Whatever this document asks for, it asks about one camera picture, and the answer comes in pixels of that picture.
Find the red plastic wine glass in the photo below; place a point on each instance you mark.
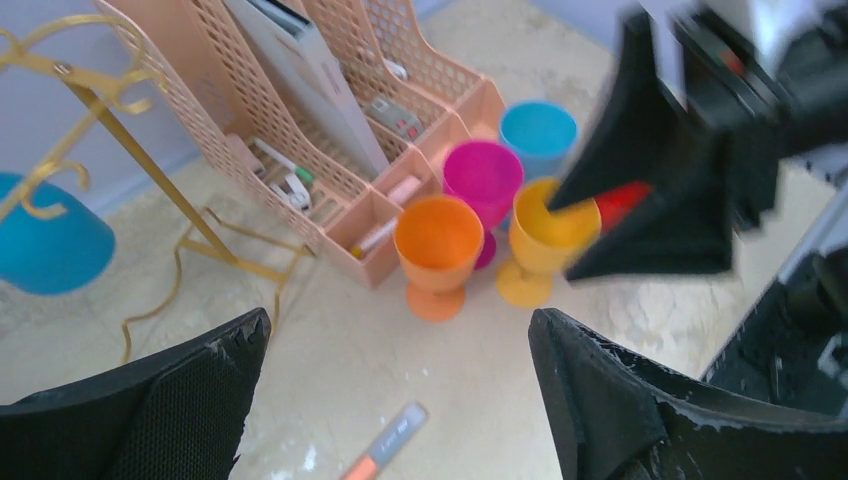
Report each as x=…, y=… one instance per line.
x=614, y=205

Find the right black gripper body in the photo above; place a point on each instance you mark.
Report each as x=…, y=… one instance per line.
x=769, y=78

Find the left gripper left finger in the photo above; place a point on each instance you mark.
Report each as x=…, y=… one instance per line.
x=176, y=414

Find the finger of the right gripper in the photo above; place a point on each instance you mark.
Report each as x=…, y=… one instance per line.
x=639, y=135
x=683, y=227

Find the orange grey marker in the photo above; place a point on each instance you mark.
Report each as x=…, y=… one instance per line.
x=388, y=444

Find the peach desk organizer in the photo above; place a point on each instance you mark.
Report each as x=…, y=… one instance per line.
x=419, y=103

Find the dark blue wine glass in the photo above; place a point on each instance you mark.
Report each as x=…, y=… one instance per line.
x=58, y=255

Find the magenta plastic wine glass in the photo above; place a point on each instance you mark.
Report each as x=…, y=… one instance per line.
x=487, y=176

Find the light blue wine glass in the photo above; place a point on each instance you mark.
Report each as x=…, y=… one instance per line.
x=541, y=134

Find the orange plastic wine glass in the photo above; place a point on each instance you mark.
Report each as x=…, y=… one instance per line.
x=438, y=239

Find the yellow plastic wine glass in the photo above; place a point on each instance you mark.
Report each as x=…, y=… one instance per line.
x=543, y=243

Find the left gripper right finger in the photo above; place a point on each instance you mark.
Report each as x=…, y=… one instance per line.
x=615, y=414

